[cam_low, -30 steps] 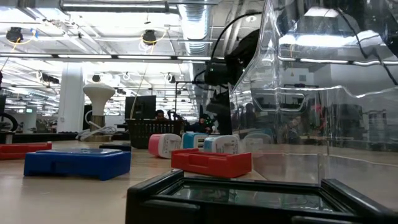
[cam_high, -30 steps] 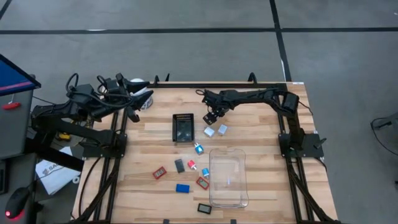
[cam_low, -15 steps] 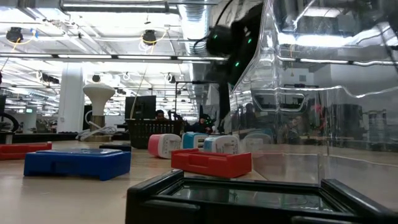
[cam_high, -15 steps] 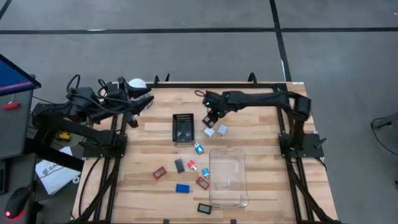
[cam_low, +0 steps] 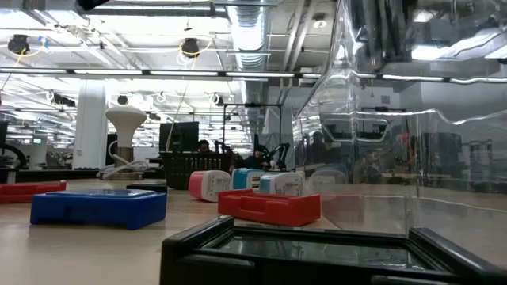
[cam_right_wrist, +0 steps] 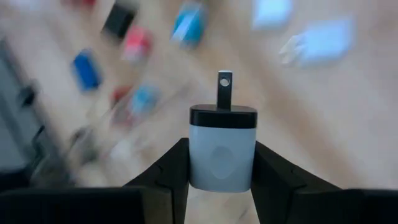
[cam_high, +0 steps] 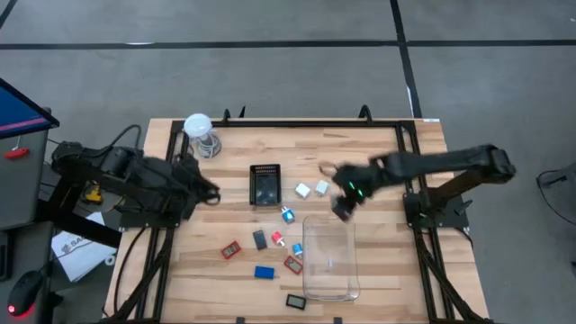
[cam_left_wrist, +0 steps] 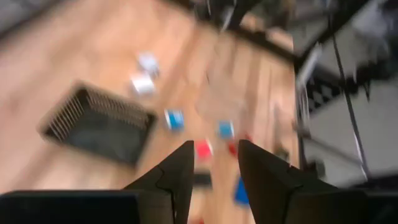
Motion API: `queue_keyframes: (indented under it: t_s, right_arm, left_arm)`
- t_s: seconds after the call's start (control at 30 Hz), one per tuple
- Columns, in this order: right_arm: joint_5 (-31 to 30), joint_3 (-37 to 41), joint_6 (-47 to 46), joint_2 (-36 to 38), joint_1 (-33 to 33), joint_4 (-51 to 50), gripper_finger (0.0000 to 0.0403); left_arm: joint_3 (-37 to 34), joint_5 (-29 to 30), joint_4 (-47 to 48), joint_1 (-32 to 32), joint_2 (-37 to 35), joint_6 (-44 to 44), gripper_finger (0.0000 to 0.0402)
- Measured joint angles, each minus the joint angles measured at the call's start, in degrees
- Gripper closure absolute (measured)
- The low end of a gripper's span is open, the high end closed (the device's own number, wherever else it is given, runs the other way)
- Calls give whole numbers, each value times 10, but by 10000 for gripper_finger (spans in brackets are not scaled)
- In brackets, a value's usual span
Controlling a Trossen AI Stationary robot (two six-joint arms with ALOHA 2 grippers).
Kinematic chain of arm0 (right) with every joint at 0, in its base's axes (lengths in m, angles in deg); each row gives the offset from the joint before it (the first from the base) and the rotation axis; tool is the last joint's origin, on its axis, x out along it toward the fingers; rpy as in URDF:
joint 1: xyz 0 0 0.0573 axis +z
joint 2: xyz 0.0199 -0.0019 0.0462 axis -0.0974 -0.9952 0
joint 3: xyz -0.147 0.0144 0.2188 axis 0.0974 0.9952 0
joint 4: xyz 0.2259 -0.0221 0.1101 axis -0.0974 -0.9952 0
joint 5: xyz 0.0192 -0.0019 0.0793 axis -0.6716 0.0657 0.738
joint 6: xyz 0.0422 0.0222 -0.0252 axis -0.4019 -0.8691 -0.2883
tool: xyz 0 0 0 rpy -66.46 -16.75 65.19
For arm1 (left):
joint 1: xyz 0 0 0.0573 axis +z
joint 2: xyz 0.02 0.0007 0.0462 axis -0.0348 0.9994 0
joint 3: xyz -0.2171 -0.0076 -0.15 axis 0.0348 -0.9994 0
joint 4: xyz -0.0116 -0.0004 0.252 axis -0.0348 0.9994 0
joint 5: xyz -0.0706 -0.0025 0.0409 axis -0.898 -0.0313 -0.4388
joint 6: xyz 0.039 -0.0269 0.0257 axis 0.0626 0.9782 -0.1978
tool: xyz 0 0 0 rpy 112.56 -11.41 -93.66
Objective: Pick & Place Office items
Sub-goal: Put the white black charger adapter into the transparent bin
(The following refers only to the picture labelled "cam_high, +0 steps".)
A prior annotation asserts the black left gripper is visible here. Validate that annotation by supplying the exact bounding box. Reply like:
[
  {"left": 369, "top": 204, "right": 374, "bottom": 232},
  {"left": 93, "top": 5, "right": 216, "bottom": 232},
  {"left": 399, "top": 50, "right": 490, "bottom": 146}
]
[{"left": 170, "top": 155, "right": 221, "bottom": 212}]

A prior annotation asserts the clear plastic container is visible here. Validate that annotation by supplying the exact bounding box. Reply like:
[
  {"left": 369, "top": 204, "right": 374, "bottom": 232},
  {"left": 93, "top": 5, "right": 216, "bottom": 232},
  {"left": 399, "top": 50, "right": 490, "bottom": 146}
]
[{"left": 301, "top": 213, "right": 362, "bottom": 302}]

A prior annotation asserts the monitor with blue screen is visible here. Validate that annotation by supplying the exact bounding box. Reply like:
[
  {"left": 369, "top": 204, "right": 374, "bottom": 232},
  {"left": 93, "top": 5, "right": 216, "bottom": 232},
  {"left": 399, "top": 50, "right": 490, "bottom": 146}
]
[{"left": 0, "top": 76, "right": 61, "bottom": 140}]

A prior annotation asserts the grey cabinet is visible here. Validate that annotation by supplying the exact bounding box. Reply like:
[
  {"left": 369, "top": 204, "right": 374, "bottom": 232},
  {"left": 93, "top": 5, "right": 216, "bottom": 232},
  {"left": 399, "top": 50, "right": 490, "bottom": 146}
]
[{"left": 0, "top": 128, "right": 50, "bottom": 231}]

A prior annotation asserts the black power cable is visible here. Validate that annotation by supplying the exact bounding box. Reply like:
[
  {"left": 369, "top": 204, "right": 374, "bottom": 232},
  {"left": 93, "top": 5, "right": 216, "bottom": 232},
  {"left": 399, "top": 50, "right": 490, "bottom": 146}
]
[{"left": 112, "top": 224, "right": 149, "bottom": 316}]

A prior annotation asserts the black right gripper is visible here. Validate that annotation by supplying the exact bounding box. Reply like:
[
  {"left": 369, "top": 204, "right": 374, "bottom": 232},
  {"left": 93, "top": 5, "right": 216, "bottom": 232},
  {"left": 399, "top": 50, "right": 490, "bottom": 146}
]
[{"left": 332, "top": 155, "right": 389, "bottom": 203}]

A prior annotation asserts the black mesh basket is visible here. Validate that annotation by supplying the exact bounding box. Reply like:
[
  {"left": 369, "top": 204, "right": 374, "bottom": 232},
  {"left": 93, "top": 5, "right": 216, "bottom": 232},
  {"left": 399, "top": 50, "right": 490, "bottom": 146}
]
[{"left": 248, "top": 163, "right": 283, "bottom": 207}]

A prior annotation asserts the black metal bar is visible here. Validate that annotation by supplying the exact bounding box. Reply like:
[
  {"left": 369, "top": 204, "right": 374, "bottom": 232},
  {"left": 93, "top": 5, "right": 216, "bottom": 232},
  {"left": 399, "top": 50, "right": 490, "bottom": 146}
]
[{"left": 35, "top": 197, "right": 122, "bottom": 249}]

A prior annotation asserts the black keyboard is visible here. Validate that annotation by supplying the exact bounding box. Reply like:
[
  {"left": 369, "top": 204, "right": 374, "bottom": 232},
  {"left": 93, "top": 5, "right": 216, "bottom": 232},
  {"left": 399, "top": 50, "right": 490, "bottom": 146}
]
[{"left": 0, "top": 229, "right": 14, "bottom": 283}]

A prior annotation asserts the white lamp cable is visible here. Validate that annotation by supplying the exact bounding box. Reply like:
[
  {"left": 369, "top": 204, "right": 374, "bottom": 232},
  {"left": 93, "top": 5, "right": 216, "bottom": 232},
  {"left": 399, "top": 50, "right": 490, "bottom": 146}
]
[{"left": 191, "top": 132, "right": 222, "bottom": 159}]

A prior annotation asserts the white mushroom lamp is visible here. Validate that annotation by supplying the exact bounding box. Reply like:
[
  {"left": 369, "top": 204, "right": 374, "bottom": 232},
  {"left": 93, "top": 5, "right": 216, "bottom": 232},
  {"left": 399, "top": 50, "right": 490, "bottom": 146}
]
[{"left": 183, "top": 112, "right": 213, "bottom": 145}]

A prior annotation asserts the black digital display module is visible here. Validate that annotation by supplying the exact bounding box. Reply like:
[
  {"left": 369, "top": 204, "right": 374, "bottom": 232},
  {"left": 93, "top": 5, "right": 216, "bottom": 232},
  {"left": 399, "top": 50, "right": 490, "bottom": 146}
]
[{"left": 285, "top": 292, "right": 308, "bottom": 311}]

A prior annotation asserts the red digital display module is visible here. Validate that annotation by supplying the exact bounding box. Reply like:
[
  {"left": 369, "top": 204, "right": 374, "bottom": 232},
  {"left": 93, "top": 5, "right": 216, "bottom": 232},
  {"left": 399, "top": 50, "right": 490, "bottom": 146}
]
[
  {"left": 220, "top": 240, "right": 242, "bottom": 260},
  {"left": 283, "top": 255, "right": 304, "bottom": 275}
]

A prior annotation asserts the yellow tool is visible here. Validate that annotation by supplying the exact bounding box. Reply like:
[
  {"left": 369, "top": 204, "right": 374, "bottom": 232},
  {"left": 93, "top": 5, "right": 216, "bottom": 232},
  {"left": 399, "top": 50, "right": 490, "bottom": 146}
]
[{"left": 84, "top": 182, "right": 104, "bottom": 204}]

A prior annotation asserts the black computer mouse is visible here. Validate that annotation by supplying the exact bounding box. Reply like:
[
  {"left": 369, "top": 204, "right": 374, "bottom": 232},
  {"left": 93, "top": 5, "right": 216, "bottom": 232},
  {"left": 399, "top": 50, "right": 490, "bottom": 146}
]
[{"left": 5, "top": 269, "right": 44, "bottom": 319}]

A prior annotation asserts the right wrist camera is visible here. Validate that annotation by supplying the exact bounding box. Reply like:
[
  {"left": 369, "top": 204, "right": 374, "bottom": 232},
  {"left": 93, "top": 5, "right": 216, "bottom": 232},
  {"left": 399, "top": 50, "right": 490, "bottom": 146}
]
[{"left": 331, "top": 193, "right": 361, "bottom": 222}]

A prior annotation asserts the white printed paper bag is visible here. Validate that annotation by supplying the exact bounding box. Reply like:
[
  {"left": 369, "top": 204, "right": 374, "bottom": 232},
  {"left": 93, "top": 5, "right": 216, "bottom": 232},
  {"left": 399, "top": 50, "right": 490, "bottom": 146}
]
[{"left": 49, "top": 211, "right": 119, "bottom": 284}]

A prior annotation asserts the black metal table frame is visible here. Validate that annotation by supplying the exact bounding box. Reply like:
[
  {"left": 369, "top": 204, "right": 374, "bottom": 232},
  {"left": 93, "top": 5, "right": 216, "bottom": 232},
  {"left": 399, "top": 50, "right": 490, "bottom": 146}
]
[{"left": 105, "top": 103, "right": 496, "bottom": 324}]

